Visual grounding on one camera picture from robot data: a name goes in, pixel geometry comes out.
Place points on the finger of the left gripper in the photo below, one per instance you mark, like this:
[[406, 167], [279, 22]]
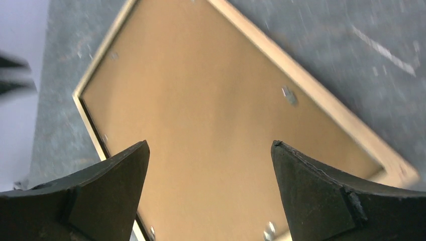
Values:
[[15, 75]]

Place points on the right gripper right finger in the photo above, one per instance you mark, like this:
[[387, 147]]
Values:
[[324, 203]]

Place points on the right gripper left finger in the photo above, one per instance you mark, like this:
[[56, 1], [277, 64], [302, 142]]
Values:
[[99, 202]]

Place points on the brown frame backing board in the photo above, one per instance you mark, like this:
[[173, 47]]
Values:
[[209, 104]]

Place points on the black wooden picture frame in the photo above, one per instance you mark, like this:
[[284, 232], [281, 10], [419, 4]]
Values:
[[395, 171]]

